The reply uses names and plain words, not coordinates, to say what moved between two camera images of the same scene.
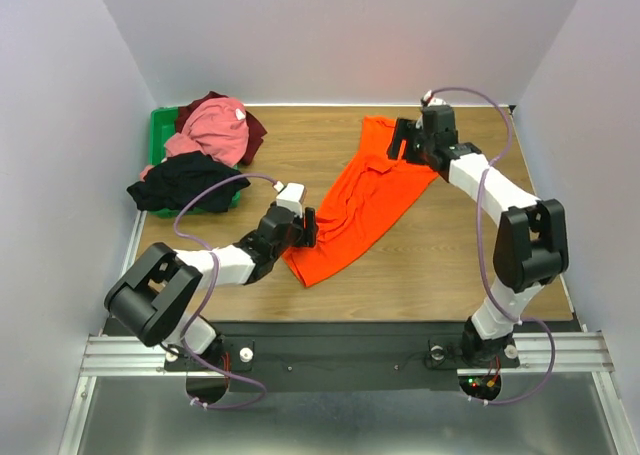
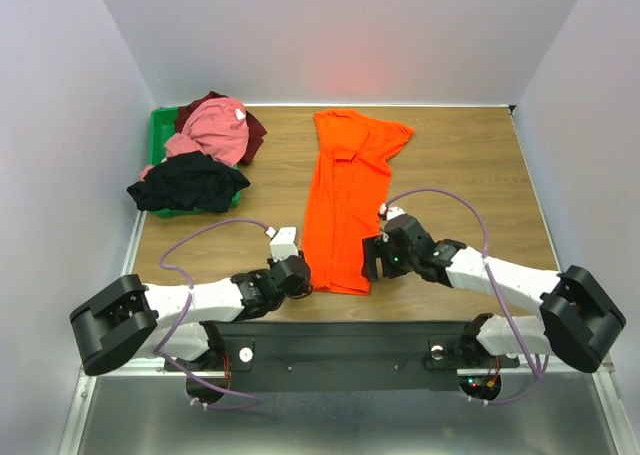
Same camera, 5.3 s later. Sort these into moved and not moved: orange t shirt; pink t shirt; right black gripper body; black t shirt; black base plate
Moved: right black gripper body; orange t shirt
Not moved: black base plate; pink t shirt; black t shirt
